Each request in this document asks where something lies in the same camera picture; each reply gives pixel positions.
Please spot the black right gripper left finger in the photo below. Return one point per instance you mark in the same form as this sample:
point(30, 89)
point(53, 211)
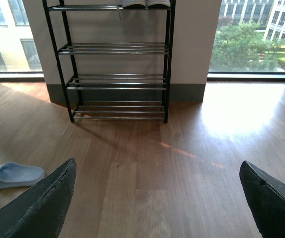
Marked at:
point(40, 211)

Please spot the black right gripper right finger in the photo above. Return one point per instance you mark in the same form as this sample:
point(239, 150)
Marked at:
point(265, 196)

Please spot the grey sneaker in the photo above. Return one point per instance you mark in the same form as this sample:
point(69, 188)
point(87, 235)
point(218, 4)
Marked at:
point(129, 4)

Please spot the grey sneaker one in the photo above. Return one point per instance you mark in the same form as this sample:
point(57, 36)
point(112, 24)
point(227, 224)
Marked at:
point(158, 3)

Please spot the black metal shoe rack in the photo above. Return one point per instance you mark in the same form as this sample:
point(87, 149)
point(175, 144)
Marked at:
point(111, 68)

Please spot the light blue slipper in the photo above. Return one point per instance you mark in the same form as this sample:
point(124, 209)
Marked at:
point(16, 175)

